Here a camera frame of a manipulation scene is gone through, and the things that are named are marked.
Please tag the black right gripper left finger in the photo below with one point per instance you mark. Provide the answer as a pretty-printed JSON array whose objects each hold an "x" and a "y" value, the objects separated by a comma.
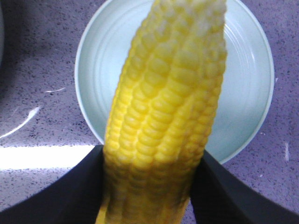
[{"x": 75, "y": 198}]

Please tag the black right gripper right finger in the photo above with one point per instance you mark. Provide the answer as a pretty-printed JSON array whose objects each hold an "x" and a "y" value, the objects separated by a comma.
[{"x": 218, "y": 197}]

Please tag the light green plate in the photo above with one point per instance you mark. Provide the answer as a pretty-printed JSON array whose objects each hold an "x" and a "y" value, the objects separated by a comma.
[{"x": 247, "y": 88}]

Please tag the corn cob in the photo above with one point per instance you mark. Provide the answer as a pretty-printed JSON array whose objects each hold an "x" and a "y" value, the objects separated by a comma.
[{"x": 163, "y": 111}]

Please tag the pale green electric pot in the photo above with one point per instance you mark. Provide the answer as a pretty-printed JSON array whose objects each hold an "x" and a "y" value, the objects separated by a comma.
[{"x": 2, "y": 35}]

